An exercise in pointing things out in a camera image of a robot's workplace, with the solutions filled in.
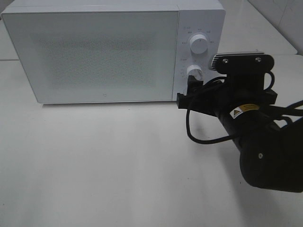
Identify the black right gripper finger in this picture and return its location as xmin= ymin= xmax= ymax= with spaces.
xmin=176 ymin=93 xmax=192 ymax=109
xmin=187 ymin=75 xmax=204 ymax=92

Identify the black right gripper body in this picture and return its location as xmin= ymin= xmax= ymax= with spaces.
xmin=187 ymin=76 xmax=277 ymax=118

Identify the white timer knob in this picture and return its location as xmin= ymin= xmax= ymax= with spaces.
xmin=187 ymin=65 xmax=203 ymax=80

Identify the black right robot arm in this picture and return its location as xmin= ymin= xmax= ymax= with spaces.
xmin=177 ymin=74 xmax=303 ymax=192

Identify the upper white power knob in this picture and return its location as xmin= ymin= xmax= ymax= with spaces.
xmin=189 ymin=33 xmax=208 ymax=54

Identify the white microwave oven body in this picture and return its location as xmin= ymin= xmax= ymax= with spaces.
xmin=1 ymin=0 xmax=225 ymax=103

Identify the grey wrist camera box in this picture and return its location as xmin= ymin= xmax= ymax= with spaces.
xmin=208 ymin=51 xmax=275 ymax=92

